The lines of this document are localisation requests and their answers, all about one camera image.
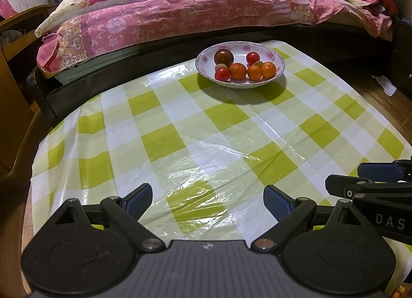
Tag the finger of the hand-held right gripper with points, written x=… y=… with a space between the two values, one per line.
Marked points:
x=341 y=185
x=379 y=170

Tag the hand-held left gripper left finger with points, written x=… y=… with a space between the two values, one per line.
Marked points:
x=140 y=199

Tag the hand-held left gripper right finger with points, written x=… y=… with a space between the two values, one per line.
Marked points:
x=276 y=202

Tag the small orange tangerine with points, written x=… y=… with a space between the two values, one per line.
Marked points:
x=238 y=71
x=254 y=73

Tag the orange cherry tomato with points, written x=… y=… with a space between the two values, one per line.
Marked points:
x=268 y=70

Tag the red cherry tomato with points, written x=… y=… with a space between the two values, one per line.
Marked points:
x=222 y=74
x=253 y=58

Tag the tan longan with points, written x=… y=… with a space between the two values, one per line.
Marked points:
x=220 y=66

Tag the dark purple tomato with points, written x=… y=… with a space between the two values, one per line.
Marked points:
x=223 y=56

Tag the white floral rim plate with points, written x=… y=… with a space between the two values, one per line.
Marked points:
x=236 y=47

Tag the white paper scrap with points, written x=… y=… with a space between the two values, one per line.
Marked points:
x=388 y=85

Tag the green checked tablecloth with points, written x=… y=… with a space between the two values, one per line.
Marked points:
x=193 y=124

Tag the dark wooden cabinet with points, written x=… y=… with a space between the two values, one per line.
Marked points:
x=404 y=53

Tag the grey mattress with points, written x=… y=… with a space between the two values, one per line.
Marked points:
x=77 y=71

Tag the red cloth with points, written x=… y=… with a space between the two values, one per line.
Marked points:
x=390 y=5

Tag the brown wooden furniture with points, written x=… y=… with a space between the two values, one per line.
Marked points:
x=13 y=92

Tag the pink floral bed sheet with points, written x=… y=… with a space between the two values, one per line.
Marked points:
x=193 y=11

